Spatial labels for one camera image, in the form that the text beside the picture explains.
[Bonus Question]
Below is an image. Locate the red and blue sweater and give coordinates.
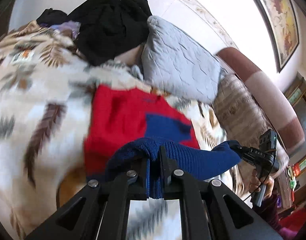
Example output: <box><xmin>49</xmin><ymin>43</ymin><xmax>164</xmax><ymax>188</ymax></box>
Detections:
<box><xmin>84</xmin><ymin>85</ymin><xmax>241</xmax><ymax>199</ymax></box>

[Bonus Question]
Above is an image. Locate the black clothes pile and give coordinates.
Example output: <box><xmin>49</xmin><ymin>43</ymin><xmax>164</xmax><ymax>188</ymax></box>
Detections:
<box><xmin>37</xmin><ymin>0</ymin><xmax>152</xmax><ymax>66</ymax></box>

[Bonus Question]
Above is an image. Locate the person right hand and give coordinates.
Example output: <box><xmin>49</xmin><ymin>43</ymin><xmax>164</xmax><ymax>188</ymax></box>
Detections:
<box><xmin>248</xmin><ymin>168</ymin><xmax>275</xmax><ymax>201</ymax></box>

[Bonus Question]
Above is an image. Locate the striped beige cushion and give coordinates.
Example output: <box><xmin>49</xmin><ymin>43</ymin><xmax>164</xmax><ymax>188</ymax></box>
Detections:
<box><xmin>212</xmin><ymin>74</ymin><xmax>273</xmax><ymax>147</ymax></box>

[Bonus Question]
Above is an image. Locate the brown pink headboard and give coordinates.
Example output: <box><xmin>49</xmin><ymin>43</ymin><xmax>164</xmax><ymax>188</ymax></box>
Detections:
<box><xmin>217</xmin><ymin>47</ymin><xmax>305</xmax><ymax>154</ymax></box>

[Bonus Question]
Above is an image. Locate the grey quilted pillow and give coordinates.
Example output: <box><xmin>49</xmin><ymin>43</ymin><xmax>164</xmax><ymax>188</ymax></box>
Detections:
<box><xmin>142</xmin><ymin>16</ymin><xmax>221</xmax><ymax>104</ymax></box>

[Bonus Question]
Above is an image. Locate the leaf pattern blanket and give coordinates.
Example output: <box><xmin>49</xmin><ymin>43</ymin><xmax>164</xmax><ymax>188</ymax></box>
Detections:
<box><xmin>0</xmin><ymin>21</ymin><xmax>227</xmax><ymax>239</ymax></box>

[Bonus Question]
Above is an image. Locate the large framed painting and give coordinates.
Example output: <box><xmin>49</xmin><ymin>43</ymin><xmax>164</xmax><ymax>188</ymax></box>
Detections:
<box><xmin>253</xmin><ymin>0</ymin><xmax>299</xmax><ymax>73</ymax></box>

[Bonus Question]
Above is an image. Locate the purple cloth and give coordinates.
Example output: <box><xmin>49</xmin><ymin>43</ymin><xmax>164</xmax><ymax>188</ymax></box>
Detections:
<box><xmin>50</xmin><ymin>21</ymin><xmax>81</xmax><ymax>40</ymax></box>

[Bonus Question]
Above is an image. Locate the black cable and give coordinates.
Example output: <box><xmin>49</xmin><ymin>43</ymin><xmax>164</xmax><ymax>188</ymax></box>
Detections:
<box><xmin>241</xmin><ymin>163</ymin><xmax>275</xmax><ymax>202</ymax></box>

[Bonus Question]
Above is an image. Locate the black camera box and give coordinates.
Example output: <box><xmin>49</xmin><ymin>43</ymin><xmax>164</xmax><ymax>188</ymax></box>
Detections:
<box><xmin>259</xmin><ymin>129</ymin><xmax>277</xmax><ymax>154</ymax></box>

